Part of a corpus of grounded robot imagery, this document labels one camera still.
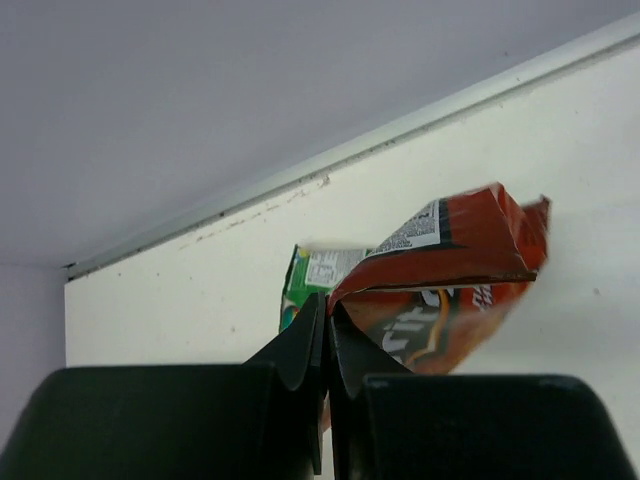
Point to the dark red chip bag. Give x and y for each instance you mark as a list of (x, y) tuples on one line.
[(441, 284)]

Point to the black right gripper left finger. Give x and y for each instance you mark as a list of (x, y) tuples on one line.
[(256, 420)]

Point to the green snack bag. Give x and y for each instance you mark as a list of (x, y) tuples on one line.
[(311, 271)]

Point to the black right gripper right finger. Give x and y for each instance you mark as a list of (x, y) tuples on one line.
[(389, 423)]

